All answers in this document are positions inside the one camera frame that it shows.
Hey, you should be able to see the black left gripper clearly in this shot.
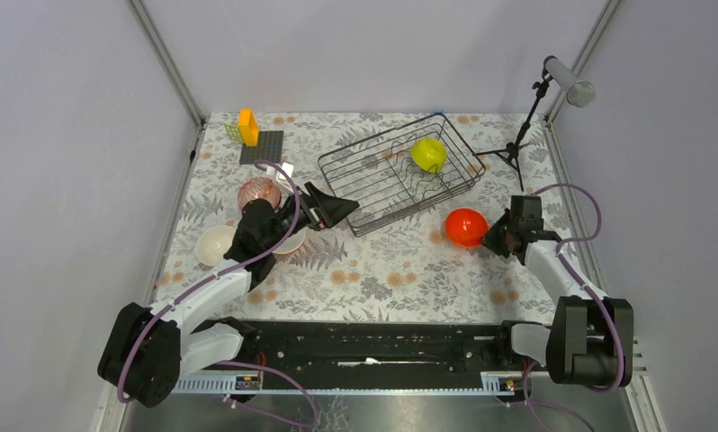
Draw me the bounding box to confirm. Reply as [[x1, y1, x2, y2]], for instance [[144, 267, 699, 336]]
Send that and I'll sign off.
[[263, 183, 359, 252]]

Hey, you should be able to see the orange bowl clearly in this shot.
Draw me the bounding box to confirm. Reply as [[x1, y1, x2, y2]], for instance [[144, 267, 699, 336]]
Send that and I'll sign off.
[[444, 208, 489, 248], [274, 229, 307, 255]]

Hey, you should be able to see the orange bowl front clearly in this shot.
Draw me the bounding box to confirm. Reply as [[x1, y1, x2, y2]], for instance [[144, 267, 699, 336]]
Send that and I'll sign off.
[[274, 229, 307, 255]]

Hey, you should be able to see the pink patterned bowl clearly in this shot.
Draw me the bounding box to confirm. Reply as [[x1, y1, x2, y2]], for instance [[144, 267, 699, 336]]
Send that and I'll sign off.
[[238, 177, 282, 210]]

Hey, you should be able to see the yellow green bowl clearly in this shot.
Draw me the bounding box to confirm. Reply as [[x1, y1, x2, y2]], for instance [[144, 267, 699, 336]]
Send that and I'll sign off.
[[410, 137, 448, 174]]

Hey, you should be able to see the beige ceramic bowl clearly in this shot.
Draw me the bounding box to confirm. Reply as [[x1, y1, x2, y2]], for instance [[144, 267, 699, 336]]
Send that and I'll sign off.
[[194, 225, 236, 267]]

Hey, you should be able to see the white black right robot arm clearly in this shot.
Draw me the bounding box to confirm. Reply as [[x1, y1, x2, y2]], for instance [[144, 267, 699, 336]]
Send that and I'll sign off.
[[481, 195, 633, 391]]

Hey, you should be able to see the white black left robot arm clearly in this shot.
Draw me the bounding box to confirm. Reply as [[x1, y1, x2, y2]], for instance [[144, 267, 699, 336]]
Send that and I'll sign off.
[[96, 182, 360, 408]]

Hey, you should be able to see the floral tablecloth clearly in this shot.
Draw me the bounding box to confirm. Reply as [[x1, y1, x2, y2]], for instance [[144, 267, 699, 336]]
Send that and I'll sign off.
[[154, 112, 572, 324]]

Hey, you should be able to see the black microphone tripod stand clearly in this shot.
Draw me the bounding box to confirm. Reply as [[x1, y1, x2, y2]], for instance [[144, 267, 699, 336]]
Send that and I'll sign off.
[[474, 68, 553, 192]]

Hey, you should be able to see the grey lego baseplate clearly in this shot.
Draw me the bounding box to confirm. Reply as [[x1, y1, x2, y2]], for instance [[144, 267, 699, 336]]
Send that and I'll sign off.
[[239, 130, 284, 166]]

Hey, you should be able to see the orange block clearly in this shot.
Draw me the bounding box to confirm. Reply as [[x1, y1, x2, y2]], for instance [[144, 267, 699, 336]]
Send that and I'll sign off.
[[238, 109, 260, 148]]

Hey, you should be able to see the yellow green grid plate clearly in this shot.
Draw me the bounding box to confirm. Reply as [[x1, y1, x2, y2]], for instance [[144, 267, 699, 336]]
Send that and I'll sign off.
[[224, 123, 244, 143]]

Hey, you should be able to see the silver microphone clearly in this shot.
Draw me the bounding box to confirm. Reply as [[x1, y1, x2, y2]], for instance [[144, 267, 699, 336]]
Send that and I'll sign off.
[[543, 56, 596, 108]]

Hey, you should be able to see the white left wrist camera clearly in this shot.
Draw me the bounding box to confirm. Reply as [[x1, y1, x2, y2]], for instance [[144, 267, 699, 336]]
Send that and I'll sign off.
[[275, 162, 294, 194]]

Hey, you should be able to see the black wire dish rack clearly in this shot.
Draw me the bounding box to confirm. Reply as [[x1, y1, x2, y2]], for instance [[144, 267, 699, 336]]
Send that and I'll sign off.
[[318, 113, 485, 237]]

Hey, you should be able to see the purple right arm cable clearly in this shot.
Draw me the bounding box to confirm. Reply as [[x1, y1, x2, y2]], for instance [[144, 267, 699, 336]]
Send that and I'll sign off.
[[521, 183, 626, 432]]

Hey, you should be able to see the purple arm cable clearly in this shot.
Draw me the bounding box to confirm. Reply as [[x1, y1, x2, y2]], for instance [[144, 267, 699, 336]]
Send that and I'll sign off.
[[521, 183, 626, 432], [116, 158, 323, 428]]

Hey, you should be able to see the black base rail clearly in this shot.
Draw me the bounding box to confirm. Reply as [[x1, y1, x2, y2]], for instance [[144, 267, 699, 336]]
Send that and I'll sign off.
[[205, 319, 530, 395]]

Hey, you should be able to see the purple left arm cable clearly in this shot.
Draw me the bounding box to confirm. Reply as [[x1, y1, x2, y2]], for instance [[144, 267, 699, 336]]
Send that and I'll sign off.
[[116, 158, 323, 428]]

